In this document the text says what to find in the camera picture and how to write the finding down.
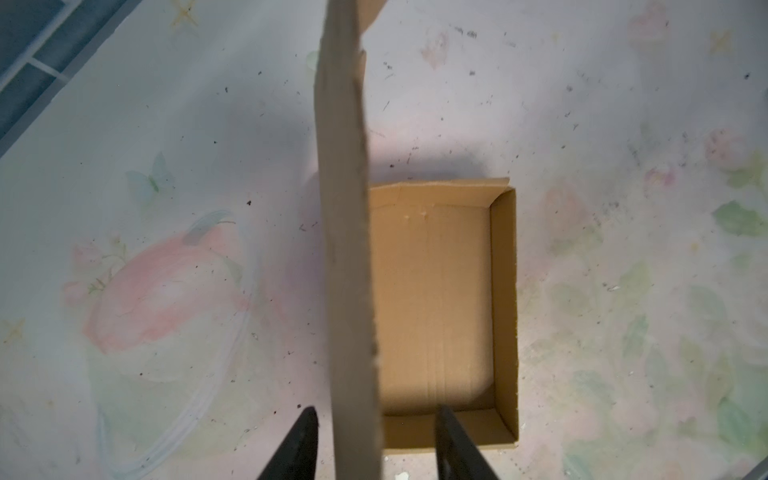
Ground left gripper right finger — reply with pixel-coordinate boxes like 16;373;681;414
435;405;498;480

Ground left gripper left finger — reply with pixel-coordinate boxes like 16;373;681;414
258;406;319;480

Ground brown cardboard paper box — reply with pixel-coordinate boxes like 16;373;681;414
314;1;520;479

